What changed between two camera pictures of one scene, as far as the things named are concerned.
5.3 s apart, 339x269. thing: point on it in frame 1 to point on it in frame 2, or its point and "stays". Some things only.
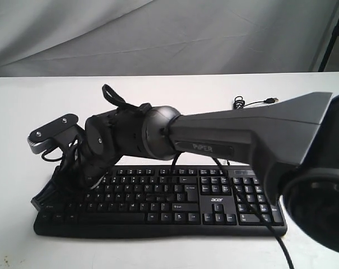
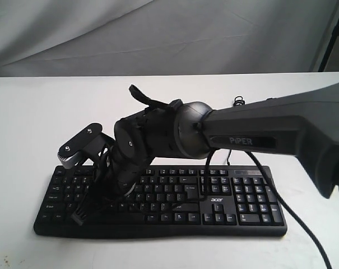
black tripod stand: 337,31 stays
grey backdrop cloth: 37,38 stays
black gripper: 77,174 to 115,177
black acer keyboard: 168,202 stays
